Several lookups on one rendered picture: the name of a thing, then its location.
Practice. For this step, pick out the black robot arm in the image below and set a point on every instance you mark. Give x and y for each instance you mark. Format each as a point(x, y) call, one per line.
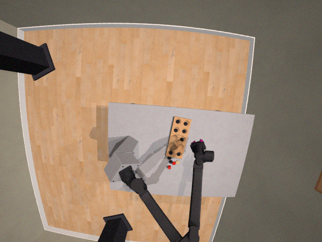
point(137, 185)

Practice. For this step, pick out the orange wooden tray with round pockets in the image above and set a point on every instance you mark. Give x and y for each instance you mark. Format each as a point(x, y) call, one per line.
point(175, 144)

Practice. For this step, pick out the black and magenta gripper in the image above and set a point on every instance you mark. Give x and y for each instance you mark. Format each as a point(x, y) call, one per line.
point(194, 145)

